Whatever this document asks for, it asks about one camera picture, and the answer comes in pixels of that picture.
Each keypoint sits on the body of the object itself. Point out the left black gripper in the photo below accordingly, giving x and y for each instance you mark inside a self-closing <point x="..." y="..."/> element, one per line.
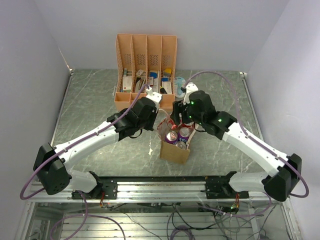
<point x="153" y="114"/>

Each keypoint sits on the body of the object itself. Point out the purple fanta can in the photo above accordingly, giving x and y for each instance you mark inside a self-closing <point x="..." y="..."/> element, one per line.
<point x="184" y="134"/>
<point x="171" y="137"/>
<point x="182" y="145"/>

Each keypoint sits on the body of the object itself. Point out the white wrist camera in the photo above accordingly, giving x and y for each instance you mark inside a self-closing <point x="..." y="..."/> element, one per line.
<point x="154" y="96"/>
<point x="190" y="88"/>

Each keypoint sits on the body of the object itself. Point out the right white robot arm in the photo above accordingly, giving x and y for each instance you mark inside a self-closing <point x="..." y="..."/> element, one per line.
<point x="281" y="173"/>

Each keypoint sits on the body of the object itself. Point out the small white card box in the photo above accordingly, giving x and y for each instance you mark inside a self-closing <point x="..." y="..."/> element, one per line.
<point x="167" y="87"/>

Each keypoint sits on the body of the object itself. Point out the blue packaged razor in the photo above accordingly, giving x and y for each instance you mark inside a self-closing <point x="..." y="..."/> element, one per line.
<point x="179" y="82"/>

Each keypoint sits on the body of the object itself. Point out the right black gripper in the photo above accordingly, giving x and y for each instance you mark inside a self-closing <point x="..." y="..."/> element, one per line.
<point x="182" y="109"/>

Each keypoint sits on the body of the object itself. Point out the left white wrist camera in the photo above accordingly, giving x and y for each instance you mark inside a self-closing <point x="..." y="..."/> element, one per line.
<point x="154" y="96"/>

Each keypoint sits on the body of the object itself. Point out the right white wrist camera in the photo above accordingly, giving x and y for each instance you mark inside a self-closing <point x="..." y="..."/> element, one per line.
<point x="190" y="88"/>

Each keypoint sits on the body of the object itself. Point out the aluminium mounting rail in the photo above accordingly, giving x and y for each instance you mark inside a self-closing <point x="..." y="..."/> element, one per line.
<point x="153" y="189"/>

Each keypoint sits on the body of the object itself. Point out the patterned canvas tote bag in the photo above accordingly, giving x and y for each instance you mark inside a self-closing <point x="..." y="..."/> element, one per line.
<point x="170" y="152"/>

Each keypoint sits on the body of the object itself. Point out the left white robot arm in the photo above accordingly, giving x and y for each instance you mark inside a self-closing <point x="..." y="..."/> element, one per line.
<point x="54" y="164"/>

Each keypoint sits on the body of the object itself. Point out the peach plastic file organizer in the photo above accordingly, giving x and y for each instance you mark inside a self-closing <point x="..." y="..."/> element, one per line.
<point x="149" y="59"/>

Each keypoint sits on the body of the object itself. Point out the white stationery box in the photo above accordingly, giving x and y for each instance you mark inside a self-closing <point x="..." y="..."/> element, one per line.
<point x="127" y="84"/>

